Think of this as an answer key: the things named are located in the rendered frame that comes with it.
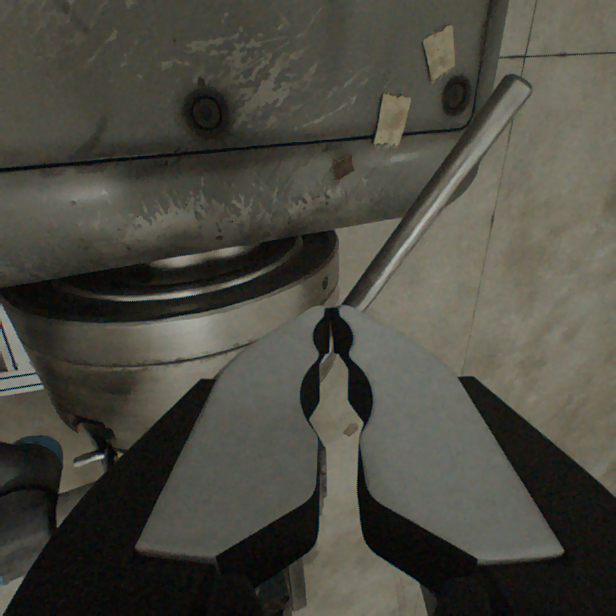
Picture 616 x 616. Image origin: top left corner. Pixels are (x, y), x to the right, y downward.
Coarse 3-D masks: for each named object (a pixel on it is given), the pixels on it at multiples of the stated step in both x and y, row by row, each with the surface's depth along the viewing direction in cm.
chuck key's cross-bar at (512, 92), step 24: (504, 96) 14; (528, 96) 14; (480, 120) 14; (504, 120) 14; (456, 144) 15; (480, 144) 14; (456, 168) 15; (432, 192) 15; (408, 216) 16; (432, 216) 16; (408, 240) 16; (384, 264) 17; (360, 288) 18
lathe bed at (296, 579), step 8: (288, 568) 118; (296, 568) 119; (288, 576) 123; (296, 576) 122; (304, 576) 124; (288, 584) 127; (296, 584) 124; (304, 584) 126; (296, 592) 126; (304, 592) 129; (296, 600) 129; (304, 600) 131; (296, 608) 132
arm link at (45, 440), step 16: (0, 448) 50; (16, 448) 51; (32, 448) 54; (48, 448) 55; (0, 464) 49; (16, 464) 50; (32, 464) 51; (48, 464) 53; (0, 480) 48; (16, 480) 49; (32, 480) 49; (48, 480) 51; (0, 496) 47
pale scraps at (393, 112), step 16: (432, 32) 21; (448, 32) 21; (432, 48) 21; (448, 48) 21; (432, 64) 22; (448, 64) 22; (432, 80) 22; (384, 96) 21; (400, 96) 22; (384, 112) 22; (400, 112) 22; (384, 128) 22; (400, 128) 23; (336, 176) 22
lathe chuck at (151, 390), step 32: (32, 352) 29; (224, 352) 27; (64, 384) 29; (96, 384) 27; (128, 384) 27; (160, 384) 27; (192, 384) 28; (64, 416) 32; (96, 416) 29; (128, 416) 29; (160, 416) 29; (128, 448) 31
